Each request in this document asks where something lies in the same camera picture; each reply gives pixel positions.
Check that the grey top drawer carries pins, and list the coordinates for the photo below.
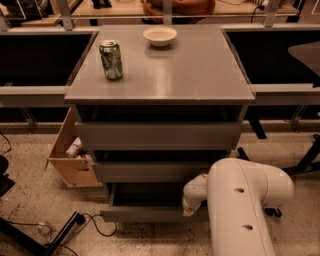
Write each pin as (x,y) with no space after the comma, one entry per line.
(158,136)

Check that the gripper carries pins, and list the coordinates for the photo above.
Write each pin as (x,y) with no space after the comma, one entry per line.
(191,201)

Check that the grey bottom drawer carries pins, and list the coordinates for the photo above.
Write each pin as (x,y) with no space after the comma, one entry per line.
(148,202)

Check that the black stand base right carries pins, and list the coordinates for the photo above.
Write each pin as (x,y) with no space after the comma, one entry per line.
(305,165)

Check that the green soda can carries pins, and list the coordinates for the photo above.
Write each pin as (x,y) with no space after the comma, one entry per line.
(111,59)

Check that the white bottle in box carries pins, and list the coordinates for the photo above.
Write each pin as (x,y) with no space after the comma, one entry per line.
(74,148)

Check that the wooden box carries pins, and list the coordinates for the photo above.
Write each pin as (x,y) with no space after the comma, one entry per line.
(75,171)

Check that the grey drawer cabinet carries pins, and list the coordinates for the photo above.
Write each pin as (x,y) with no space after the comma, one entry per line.
(159,113)

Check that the grey middle drawer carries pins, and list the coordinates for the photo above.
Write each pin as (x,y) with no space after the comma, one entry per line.
(134,172)

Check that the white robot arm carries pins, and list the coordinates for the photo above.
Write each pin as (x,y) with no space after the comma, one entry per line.
(237,191)

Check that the black stand base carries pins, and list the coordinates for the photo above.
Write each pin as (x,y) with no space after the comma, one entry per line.
(305,165)
(45,229)

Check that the brown leather bag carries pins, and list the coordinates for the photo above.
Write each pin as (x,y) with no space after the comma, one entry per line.
(187,11)

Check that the black stand base left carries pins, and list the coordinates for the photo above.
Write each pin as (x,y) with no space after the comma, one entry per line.
(45,229)

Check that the grey drawer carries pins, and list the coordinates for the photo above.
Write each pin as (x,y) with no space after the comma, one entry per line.
(148,202)
(158,136)
(134,172)

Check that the white ceramic bowl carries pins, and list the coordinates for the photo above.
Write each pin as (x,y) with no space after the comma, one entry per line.
(160,36)

